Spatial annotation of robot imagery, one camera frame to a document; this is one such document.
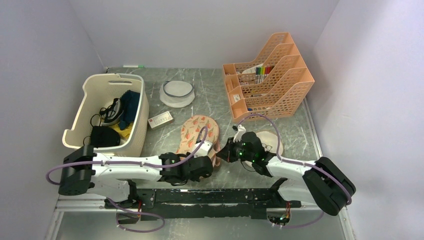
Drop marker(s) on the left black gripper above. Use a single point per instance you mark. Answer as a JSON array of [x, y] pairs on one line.
[[197, 179]]

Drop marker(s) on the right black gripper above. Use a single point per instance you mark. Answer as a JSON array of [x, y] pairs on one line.
[[227, 152]]

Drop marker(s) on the floral pink laundry bag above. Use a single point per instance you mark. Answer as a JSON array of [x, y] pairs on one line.
[[190, 135]]

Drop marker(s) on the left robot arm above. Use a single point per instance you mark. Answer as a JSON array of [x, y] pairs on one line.
[[85, 171]]

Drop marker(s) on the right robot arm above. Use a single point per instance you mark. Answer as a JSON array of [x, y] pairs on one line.
[[318, 182]]

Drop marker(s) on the round white mesh bag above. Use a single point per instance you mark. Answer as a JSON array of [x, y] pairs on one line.
[[177, 93]]

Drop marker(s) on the black white bra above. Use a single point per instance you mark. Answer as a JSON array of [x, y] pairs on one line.
[[111, 115]]

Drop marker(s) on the small white red box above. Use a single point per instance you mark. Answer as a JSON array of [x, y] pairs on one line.
[[160, 120]]

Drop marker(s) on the yellow cloth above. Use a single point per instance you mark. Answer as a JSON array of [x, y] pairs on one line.
[[123, 133]]

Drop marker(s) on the orange file organizer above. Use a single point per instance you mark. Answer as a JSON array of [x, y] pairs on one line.
[[277, 95]]

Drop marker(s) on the coloured markers set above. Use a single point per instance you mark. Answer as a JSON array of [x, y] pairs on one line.
[[263, 70]]

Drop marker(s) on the blue cloth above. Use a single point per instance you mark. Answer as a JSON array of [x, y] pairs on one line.
[[130, 102]]

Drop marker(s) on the black garment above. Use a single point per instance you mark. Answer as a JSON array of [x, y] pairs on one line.
[[102, 137]]

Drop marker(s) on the green white marker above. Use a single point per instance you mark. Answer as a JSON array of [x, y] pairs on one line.
[[133, 66]]

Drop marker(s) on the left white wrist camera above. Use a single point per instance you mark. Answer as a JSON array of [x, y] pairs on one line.
[[204, 149]]

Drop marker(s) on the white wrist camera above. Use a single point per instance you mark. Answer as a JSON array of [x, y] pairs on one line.
[[239, 131], [204, 149]]

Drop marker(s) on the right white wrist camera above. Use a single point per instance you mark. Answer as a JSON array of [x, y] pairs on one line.
[[239, 131]]

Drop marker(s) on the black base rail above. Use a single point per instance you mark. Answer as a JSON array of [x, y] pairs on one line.
[[207, 203]]

